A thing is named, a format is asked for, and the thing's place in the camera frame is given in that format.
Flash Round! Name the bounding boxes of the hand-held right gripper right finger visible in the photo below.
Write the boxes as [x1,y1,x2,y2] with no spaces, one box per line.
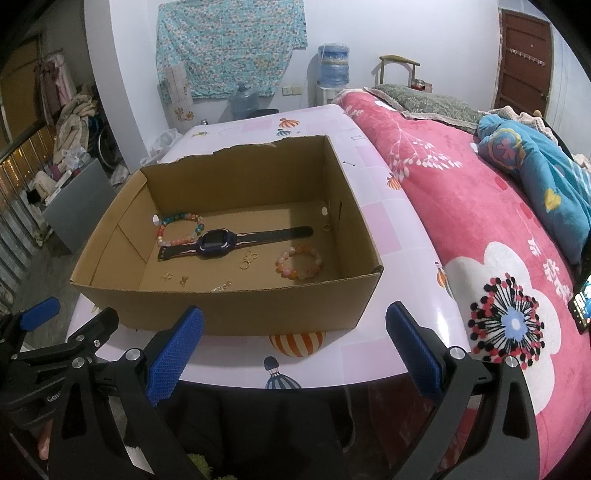
[385,301,540,480]

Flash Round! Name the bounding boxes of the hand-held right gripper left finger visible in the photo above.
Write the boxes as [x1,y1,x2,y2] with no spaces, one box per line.
[48,307,205,480]

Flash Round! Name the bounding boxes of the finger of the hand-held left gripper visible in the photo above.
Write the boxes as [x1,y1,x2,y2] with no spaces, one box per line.
[0,296,61,354]
[65,307,120,365]

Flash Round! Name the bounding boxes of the brown cardboard box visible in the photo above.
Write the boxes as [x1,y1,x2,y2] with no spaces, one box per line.
[69,135,385,336]

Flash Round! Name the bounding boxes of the black smart watch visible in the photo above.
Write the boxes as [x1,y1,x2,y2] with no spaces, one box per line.
[158,226,314,261]

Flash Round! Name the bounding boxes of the multicolour bead bracelet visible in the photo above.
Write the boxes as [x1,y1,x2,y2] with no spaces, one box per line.
[154,212,206,247]

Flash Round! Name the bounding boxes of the pink bead bracelet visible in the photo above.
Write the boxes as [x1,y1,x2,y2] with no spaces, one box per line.
[276,246,324,281]

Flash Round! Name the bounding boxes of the metal railing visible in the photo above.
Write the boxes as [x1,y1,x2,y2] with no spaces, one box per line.
[0,124,61,301]

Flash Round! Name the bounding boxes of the grey cabinet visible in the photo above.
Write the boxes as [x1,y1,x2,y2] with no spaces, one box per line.
[44,158,116,254]

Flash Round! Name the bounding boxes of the green patterned cloth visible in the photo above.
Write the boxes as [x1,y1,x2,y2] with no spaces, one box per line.
[187,455,218,480]

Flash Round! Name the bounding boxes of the dark cloth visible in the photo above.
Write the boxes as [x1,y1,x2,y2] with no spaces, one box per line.
[175,383,402,480]

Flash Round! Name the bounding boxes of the pink floral blanket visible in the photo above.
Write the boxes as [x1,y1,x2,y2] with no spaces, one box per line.
[333,89,591,480]

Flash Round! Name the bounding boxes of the smartphone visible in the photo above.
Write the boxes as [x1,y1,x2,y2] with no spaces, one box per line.
[567,272,591,335]

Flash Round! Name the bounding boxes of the pile of clothes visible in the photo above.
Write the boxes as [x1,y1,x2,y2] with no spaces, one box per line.
[53,85,109,169]

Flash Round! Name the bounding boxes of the white plastic bag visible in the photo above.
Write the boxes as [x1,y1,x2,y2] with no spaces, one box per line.
[139,129,183,167]

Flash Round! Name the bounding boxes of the blue printed blanket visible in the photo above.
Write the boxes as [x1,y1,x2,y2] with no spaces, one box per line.
[475,113,591,266]

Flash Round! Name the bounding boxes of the brown wooden cabinet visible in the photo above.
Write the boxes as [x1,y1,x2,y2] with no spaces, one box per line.
[0,34,47,158]

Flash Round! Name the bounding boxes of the hanging pink clothes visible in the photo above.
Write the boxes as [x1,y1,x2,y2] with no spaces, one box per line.
[37,53,77,116]

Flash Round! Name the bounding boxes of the grey-green quilt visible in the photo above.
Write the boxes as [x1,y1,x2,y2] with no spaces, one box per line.
[363,83,485,134]

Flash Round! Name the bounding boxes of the beige knit blanket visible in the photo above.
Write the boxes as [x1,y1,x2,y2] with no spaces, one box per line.
[489,105,550,134]

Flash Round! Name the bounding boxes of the empty clear water bottle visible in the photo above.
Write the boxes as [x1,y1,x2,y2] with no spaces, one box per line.
[229,82,260,121]

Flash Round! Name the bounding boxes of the white water dispenser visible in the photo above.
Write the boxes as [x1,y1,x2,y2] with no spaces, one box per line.
[316,84,345,108]

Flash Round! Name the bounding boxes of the wooden chair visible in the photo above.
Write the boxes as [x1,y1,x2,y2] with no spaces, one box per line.
[379,55,421,88]

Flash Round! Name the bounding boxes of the blue water dispenser bottle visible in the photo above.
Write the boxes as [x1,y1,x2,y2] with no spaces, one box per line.
[318,43,350,87]

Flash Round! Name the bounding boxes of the brown door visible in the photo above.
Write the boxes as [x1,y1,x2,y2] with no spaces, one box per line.
[494,9,553,114]

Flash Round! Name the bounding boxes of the white wall calendar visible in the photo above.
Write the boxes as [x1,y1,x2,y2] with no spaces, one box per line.
[159,65,195,123]

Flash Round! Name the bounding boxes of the turquoise floral wall cloth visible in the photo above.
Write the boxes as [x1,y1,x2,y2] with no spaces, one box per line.
[156,0,309,100]

